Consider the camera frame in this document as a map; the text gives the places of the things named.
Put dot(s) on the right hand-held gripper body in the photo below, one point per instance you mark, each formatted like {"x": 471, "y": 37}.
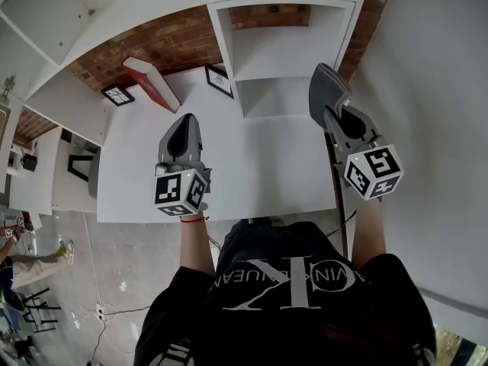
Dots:
{"x": 375, "y": 166}

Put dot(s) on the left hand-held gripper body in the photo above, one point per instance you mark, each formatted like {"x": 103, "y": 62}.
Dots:
{"x": 179, "y": 155}

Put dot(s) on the white shelf unit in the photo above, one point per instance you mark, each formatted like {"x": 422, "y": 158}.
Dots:
{"x": 267, "y": 158}

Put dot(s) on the grey cloth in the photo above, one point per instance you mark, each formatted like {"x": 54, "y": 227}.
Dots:
{"x": 324, "y": 90}

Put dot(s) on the person's right forearm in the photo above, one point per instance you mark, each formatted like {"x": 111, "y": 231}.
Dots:
{"x": 368, "y": 231}

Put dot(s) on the person's left forearm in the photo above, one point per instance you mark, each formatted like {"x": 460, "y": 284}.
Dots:
{"x": 196, "y": 246}

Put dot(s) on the red hardcover book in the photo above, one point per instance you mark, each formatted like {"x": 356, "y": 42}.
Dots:
{"x": 152, "y": 84}

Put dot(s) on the small black box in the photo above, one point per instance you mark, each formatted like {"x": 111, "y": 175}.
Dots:
{"x": 29, "y": 163}

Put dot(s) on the person's black printed t-shirt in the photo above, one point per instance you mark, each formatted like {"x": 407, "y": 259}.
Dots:
{"x": 289, "y": 311}

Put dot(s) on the white power strip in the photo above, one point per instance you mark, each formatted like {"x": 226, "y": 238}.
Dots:
{"x": 100, "y": 312}

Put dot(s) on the black metal rack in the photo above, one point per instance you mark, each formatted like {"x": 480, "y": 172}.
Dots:
{"x": 40, "y": 311}

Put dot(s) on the tall black picture frame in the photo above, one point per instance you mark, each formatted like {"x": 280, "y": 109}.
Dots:
{"x": 219, "y": 80}

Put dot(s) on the small black picture frame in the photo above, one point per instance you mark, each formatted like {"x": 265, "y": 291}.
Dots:
{"x": 117, "y": 94}

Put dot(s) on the black chair frame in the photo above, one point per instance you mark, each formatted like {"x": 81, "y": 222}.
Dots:
{"x": 78, "y": 162}

